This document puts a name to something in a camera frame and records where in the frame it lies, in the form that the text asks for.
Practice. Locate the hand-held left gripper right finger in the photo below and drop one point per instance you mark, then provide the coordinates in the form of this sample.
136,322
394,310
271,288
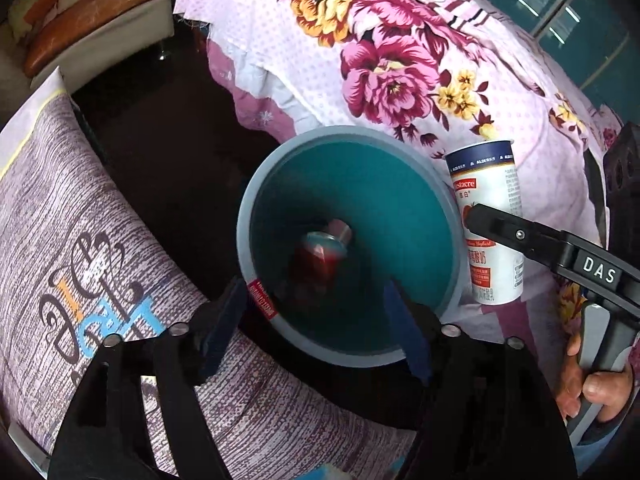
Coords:
406,332

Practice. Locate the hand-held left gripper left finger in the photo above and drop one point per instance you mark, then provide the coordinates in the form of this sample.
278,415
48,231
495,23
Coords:
224,332

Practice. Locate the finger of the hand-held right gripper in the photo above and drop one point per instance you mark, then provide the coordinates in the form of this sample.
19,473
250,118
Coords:
505,230

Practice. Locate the white yogurt cup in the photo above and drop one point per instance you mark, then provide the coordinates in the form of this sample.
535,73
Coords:
492,180

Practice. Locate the red drink can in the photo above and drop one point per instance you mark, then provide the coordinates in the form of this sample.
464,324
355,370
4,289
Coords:
320,260

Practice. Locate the teal plastic bin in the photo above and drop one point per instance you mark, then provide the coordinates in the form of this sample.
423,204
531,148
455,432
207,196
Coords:
380,195

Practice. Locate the person's right hand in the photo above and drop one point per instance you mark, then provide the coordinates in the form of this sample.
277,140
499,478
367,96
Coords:
607,390

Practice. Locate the pink floral blanket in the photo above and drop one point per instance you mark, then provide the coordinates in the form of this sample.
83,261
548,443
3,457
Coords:
400,60

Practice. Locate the purple wood-print tablecloth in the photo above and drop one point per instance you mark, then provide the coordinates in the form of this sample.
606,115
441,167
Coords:
75,185

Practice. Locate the teal glass-door cabinet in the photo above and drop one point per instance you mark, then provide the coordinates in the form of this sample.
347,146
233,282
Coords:
575,25

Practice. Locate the beige sofa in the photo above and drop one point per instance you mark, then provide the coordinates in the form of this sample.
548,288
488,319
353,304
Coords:
120,35

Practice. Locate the orange seat cushion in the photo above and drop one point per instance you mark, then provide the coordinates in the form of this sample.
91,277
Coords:
90,20

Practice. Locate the patterned pillow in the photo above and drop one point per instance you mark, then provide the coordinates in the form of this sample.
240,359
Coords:
35,0

